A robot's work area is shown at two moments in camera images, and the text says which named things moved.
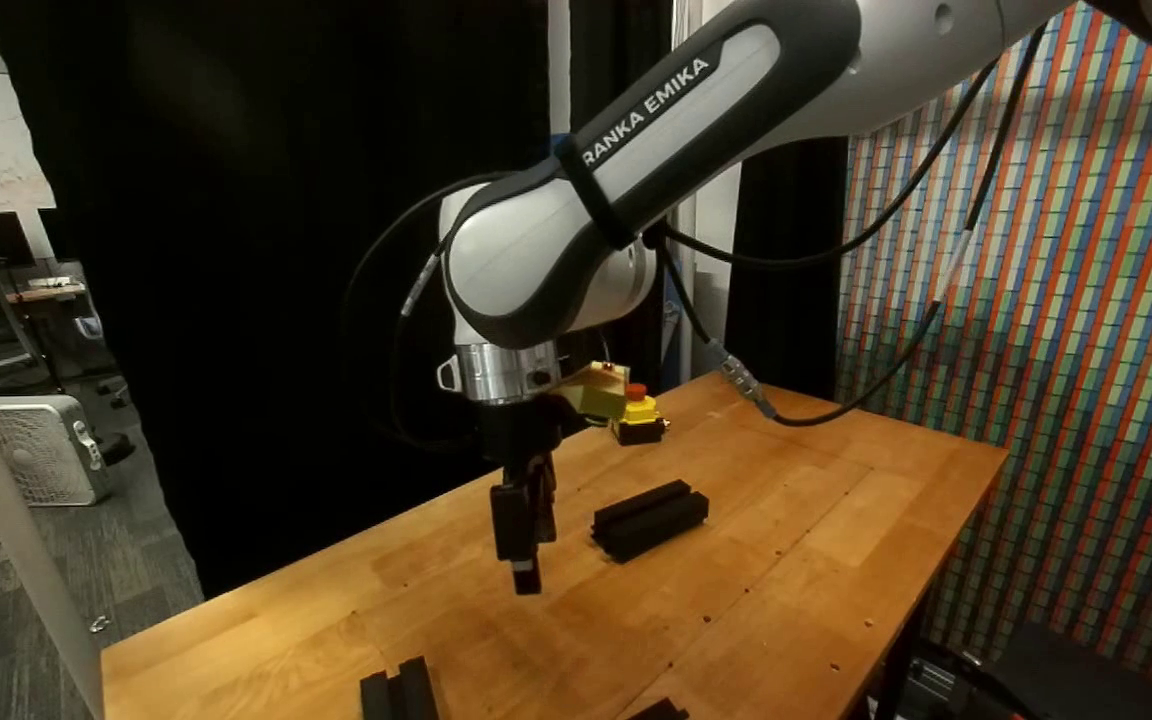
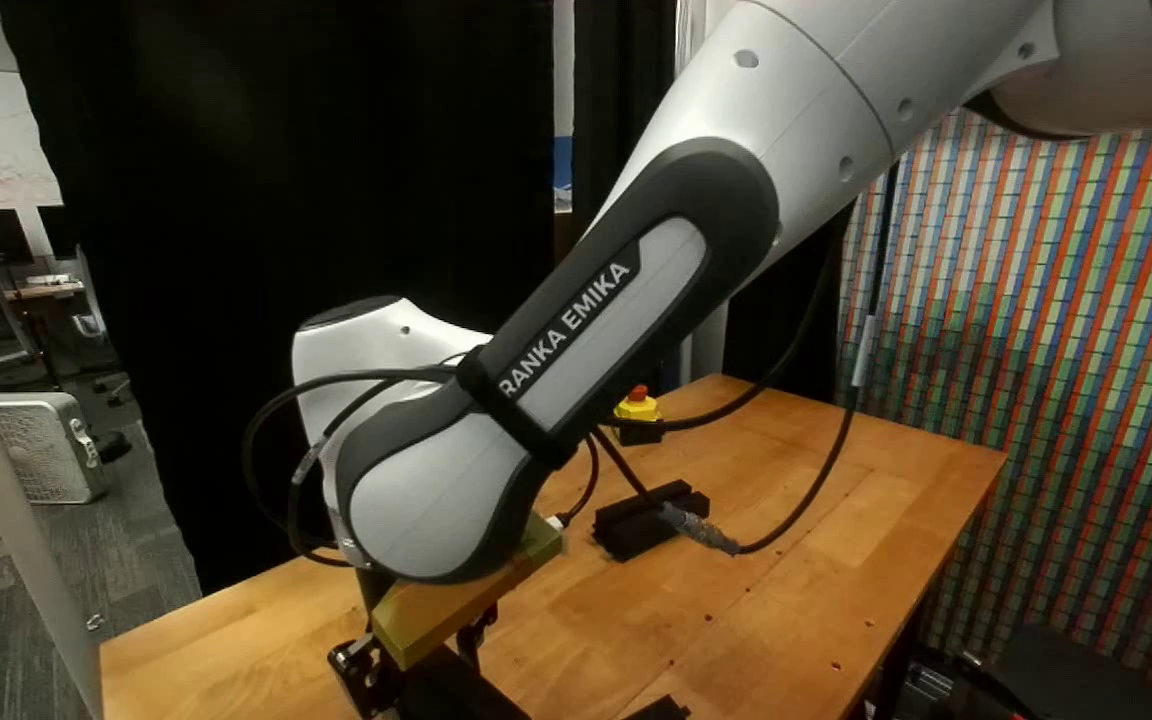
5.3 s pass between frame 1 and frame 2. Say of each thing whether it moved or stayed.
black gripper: moved
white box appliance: stayed
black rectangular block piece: stayed
